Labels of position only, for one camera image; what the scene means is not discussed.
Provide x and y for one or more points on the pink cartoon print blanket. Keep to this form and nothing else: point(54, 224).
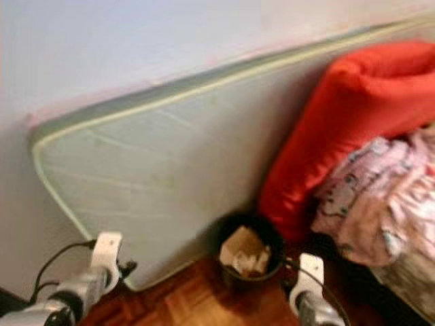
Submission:
point(374, 204)

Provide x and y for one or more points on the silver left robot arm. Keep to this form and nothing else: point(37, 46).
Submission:
point(68, 302)

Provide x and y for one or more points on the grey-green mattress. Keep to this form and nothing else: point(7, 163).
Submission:
point(177, 170)

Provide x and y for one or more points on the brown cardboard scrap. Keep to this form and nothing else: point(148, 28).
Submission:
point(241, 246)

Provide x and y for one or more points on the black skirting strip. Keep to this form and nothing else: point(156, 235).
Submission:
point(7, 302)

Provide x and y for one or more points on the black waste bin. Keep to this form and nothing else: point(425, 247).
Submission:
point(279, 255)

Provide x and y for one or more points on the bed with grey floral sheet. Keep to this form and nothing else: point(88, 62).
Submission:
point(411, 292)

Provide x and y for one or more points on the large red cushion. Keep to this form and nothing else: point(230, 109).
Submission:
point(360, 102)

